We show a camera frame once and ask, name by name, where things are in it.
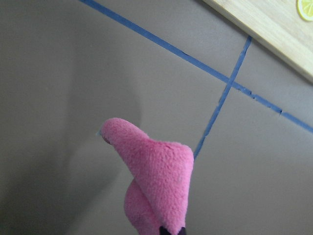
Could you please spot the bamboo cutting board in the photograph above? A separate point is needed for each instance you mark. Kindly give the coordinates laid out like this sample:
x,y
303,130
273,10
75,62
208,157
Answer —
x,y
276,25

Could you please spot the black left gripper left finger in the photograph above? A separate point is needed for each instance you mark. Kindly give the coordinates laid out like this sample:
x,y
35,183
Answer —
x,y
164,229

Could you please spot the lemon slice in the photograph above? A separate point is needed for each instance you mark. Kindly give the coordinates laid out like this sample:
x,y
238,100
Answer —
x,y
305,9

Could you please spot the pink cleaning cloth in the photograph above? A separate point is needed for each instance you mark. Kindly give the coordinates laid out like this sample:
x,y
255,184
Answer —
x,y
161,173

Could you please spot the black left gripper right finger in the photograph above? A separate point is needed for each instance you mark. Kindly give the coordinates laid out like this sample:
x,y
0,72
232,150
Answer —
x,y
182,231

